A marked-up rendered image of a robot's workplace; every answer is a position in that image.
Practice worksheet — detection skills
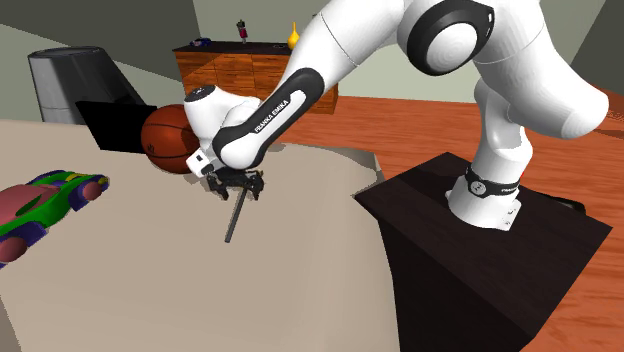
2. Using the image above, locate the dark robot stand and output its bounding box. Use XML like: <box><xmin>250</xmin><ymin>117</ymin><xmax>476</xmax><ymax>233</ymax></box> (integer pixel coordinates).
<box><xmin>354</xmin><ymin>151</ymin><xmax>613</xmax><ymax>352</ymax></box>

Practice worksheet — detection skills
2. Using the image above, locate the orange basketball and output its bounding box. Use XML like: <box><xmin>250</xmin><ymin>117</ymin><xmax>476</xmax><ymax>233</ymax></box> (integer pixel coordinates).
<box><xmin>140</xmin><ymin>103</ymin><xmax>202</xmax><ymax>176</ymax></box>

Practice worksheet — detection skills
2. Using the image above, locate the green and blue toy car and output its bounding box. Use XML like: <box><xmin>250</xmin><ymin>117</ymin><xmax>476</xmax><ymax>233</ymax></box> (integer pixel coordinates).
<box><xmin>0</xmin><ymin>169</ymin><xmax>111</xmax><ymax>270</ymax></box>

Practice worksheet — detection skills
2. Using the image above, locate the grey round bin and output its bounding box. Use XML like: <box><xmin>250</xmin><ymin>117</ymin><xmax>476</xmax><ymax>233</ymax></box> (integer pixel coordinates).
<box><xmin>27</xmin><ymin>46</ymin><xmax>146</xmax><ymax>126</ymax></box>

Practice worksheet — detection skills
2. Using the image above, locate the wooden chest of drawers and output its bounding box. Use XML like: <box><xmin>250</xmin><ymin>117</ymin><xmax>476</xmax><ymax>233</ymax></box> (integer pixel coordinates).
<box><xmin>171</xmin><ymin>19</ymin><xmax>340</xmax><ymax>116</ymax></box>

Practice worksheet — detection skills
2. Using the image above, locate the dark grey pen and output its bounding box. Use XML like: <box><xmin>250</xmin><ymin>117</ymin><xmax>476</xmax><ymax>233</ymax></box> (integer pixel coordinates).
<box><xmin>223</xmin><ymin>187</ymin><xmax>245</xmax><ymax>244</ymax></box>

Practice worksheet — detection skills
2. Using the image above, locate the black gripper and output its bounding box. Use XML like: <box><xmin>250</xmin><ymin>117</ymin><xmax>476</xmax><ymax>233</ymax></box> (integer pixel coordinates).
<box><xmin>206</xmin><ymin>167</ymin><xmax>267</xmax><ymax>203</ymax></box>

